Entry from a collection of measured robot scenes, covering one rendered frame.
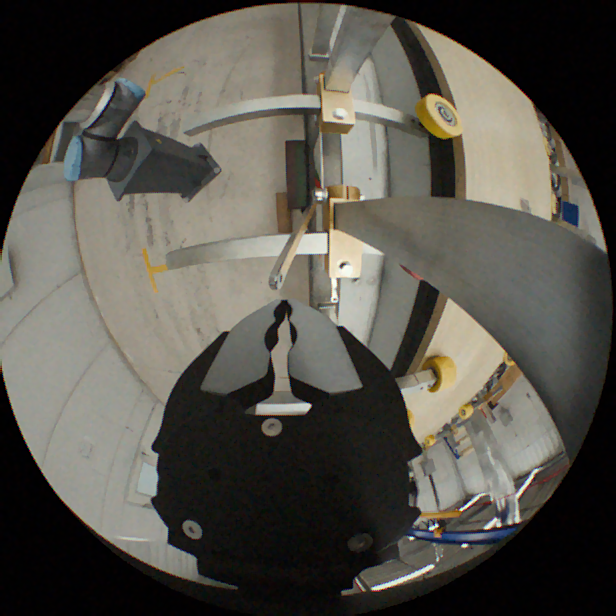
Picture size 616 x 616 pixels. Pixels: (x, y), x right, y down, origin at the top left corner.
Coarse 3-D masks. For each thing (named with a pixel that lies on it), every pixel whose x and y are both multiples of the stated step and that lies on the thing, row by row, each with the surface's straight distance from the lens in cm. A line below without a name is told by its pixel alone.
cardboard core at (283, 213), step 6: (282, 192) 104; (276, 198) 107; (282, 198) 104; (276, 204) 107; (282, 204) 104; (282, 210) 104; (288, 210) 105; (282, 216) 104; (288, 216) 105; (282, 222) 104; (288, 222) 105; (282, 228) 104; (288, 228) 105
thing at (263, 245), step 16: (224, 240) 29; (240, 240) 27; (256, 240) 26; (272, 240) 26; (304, 240) 26; (320, 240) 26; (176, 256) 33; (192, 256) 31; (208, 256) 29; (224, 256) 28; (240, 256) 27; (256, 256) 27
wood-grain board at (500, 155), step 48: (432, 48) 56; (480, 96) 57; (480, 144) 43; (528, 144) 79; (480, 192) 39; (528, 192) 66; (432, 336) 40; (480, 336) 59; (480, 384) 110; (432, 432) 154
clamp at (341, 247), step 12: (336, 192) 26; (348, 192) 26; (324, 204) 29; (324, 216) 29; (324, 228) 29; (336, 240) 25; (348, 240) 26; (336, 252) 26; (348, 252) 26; (360, 252) 27; (324, 264) 30; (336, 264) 26; (360, 264) 27; (336, 276) 27; (348, 276) 27
